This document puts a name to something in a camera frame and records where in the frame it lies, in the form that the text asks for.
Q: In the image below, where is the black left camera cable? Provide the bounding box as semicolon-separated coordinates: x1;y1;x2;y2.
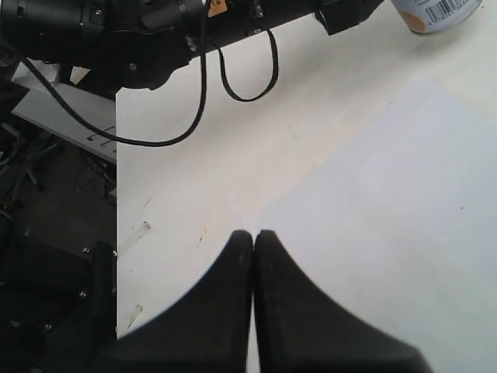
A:
21;0;280;148

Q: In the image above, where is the black equipment box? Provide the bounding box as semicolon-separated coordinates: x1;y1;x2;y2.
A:
1;237;116;372

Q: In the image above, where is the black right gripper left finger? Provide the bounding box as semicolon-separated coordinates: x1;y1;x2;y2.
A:
92;230;253;373

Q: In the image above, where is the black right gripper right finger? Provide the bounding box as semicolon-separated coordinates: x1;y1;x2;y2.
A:
253;230;426;372

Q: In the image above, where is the white polka-dot spray can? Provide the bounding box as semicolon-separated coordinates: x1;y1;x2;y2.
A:
391;0;481;36

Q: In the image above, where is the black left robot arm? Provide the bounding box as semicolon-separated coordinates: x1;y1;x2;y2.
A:
1;1;379;90

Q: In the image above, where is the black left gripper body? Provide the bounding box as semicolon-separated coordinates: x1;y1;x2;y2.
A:
207;0;383;41

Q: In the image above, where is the white paper stack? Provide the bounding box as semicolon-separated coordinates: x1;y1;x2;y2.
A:
253;80;496;372

